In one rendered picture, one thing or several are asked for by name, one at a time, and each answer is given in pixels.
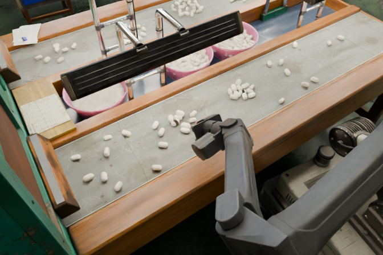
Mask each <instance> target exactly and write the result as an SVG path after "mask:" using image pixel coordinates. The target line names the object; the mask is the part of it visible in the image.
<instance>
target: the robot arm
mask: <svg viewBox="0 0 383 255"><path fill-rule="evenodd" d="M191 129H192V131H193V132H194V134H195V137H196V139H195V142H194V143H193V144H192V145H191V147H192V149H193V151H194V152H195V154H196V155H197V156H198V157H199V158H200V159H201V160H203V161H205V160H206V159H209V158H211V157H212V156H213V155H215V154H216V153H217V152H219V151H220V150H221V151H224V150H225V193H223V194H221V195H219V196H218V197H217V198H216V208H215V219H216V220H217V222H216V225H215V229H216V231H217V232H218V234H219V235H220V237H221V239H222V240H223V242H224V243H225V244H226V246H227V247H228V249H229V251H230V252H231V254H232V255H318V254H319V253H320V251H321V250H322V249H323V247H324V246H325V245H326V243H327V242H328V241H329V240H330V239H331V238H332V236H333V235H334V234H335V233H336V232H337V231H338V230H339V229H340V228H341V227H342V226H343V225H344V224H345V223H346V222H347V221H348V220H349V219H350V218H351V217H352V216H353V215H354V214H355V213H356V212H357V211H358V210H359V209H360V208H361V207H362V206H363V205H364V204H365V203H366V202H367V201H368V200H369V199H370V198H371V197H372V196H373V195H374V194H375V193H376V192H377V191H378V190H379V189H380V188H381V187H382V186H383V121H382V122H381V123H380V124H379V125H378V126H377V127H376V128H375V129H374V130H373V131H372V132H371V133H370V134H369V135H368V136H367V137H366V138H365V139H364V140H363V141H361V142H360V143H359V144H358V145H357V146H356V147H355V148H354V149H353V150H352V151H351V152H350V153H348V154H347V155H346V156H345V157H344V158H343V159H342V160H341V161H340V162H339V163H338V164H336V165H335V166H334V167H333V168H332V169H331V170H330V171H328V172H327V173H326V174H325V175H324V176H323V177H322V178H321V179H320V180H319V181H318V182H317V183H315V184H314V185H313V186H312V187H311V188H310V189H309V190H308V191H307V192H306V193H305V194H304V195H302V196H301V197H300V198H299V199H298V200H297V201H296V202H294V203H293V204H291V205H290V206H289V207H288V208H286V209H285V210H283V211H281V212H280V213H278V214H276V215H273V216H271V217H270V218H269V219H268V220H267V221H265V220H264V219H263V215H262V213H261V210H260V206H259V200H258V192H257V187H256V180H255V172H254V164H253V159H252V147H253V146H254V141H253V138H252V137H251V135H250V133H249V132H248V130H247V128H246V126H245V124H244V123H243V121H242V119H241V118H227V119H226V120H224V121H223V122H222V119H221V116H220V114H211V115H209V116H207V117H204V118H203V119H201V120H198V121H197V122H195V125H194V126H191Z"/></svg>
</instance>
